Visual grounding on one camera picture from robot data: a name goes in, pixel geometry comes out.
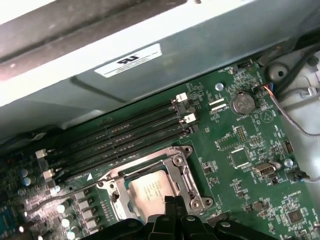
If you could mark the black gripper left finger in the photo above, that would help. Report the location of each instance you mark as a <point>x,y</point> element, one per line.
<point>160,230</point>

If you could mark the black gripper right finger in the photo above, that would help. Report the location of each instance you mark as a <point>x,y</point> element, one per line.
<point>192,230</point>

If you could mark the silver square CPU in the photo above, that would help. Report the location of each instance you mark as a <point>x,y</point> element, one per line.
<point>147,190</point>

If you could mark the CPU socket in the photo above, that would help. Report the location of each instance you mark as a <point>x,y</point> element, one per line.
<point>205,201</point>

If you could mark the black square chip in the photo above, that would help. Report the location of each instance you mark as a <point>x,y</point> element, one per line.
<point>240,157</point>

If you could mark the silver board port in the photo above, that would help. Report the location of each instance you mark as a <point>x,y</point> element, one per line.
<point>265,171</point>

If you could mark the green motherboard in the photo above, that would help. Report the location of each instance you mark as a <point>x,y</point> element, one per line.
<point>220,140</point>

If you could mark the silver motherboard screw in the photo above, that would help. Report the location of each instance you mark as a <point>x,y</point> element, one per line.
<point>219,86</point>
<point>288,163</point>

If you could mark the round coin battery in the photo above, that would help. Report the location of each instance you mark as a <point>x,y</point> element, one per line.
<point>242,103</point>

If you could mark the white case sticker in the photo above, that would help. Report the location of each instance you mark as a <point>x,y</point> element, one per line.
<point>127,60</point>

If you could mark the black PC case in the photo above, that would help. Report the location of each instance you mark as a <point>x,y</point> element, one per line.
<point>200,50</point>

